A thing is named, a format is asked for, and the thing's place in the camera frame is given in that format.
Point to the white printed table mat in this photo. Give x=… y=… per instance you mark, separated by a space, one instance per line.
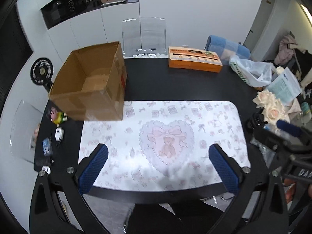
x=170 y=126

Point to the white bottle cap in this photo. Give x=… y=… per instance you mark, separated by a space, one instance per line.
x=280 y=70

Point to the small blue packet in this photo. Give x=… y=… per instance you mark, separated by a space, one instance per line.
x=47 y=146

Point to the black desk fan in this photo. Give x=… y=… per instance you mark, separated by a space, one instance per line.
x=41 y=73

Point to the brown cardboard box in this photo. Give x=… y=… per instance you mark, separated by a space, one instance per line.
x=97 y=82

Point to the pink jacket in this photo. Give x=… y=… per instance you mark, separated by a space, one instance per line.
x=286 y=50

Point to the cartoon figurine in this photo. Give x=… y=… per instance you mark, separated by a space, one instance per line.
x=58 y=115

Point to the white blue-printed paper packet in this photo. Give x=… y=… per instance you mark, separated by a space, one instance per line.
x=285 y=85

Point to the grey door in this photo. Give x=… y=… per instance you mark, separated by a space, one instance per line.
x=264 y=22

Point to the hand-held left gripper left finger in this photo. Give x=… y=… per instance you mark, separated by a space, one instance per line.
x=93 y=169

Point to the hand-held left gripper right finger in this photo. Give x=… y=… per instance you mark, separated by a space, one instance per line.
x=223 y=169

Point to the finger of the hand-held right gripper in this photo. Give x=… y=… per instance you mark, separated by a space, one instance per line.
x=270 y=139
x=288 y=127

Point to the white plastic bag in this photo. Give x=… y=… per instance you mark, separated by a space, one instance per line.
x=253 y=72

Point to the transparent plastic chair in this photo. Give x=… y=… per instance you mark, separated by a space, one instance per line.
x=143 y=36
x=26 y=131

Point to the blue plaid blanket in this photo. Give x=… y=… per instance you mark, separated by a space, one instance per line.
x=226 y=47

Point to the cream rose bouquet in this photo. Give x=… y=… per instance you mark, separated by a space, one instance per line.
x=270 y=104

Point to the white toy car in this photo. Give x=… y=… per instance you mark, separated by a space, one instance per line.
x=59 y=134

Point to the orange carton box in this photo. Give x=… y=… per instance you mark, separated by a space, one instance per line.
x=195 y=59

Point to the clear plastic packet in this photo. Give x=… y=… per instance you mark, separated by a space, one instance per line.
x=264 y=151

